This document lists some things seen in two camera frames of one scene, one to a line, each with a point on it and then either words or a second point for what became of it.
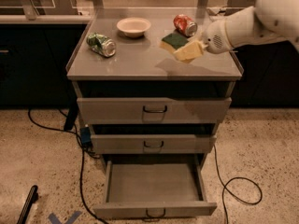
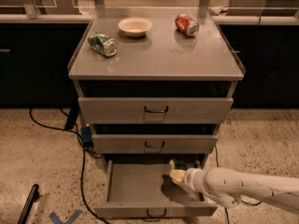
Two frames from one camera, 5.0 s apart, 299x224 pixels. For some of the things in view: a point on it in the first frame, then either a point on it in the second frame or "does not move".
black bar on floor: [33, 197] does not move
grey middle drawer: [147, 144] does not move
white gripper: [214, 37] to [189, 177]
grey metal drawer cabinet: [151, 92] does not move
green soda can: [101, 44] does not move
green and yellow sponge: [173, 42] to [179, 169]
